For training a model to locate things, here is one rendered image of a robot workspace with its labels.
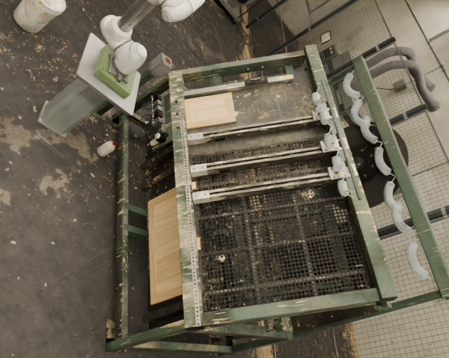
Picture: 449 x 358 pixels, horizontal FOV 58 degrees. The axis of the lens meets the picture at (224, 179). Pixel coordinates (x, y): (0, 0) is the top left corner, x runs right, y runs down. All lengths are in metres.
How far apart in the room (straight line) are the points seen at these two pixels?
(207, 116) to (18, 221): 1.63
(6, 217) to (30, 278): 0.45
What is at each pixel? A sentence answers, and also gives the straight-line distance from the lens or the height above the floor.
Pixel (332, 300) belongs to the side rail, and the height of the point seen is 1.59.
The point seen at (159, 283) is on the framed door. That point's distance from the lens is 3.30.
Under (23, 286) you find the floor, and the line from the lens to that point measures 3.05.
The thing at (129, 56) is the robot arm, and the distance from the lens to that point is 3.06.
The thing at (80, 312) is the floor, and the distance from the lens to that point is 3.24.
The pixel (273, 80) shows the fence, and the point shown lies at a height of 1.56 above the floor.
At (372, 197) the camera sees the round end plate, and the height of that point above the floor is 1.87.
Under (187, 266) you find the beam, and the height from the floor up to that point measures 0.84.
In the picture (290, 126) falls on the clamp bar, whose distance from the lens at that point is 3.28.
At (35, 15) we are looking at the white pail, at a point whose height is 0.20.
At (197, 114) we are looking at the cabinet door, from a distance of 3.46.
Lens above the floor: 2.60
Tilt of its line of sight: 29 degrees down
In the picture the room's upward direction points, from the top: 63 degrees clockwise
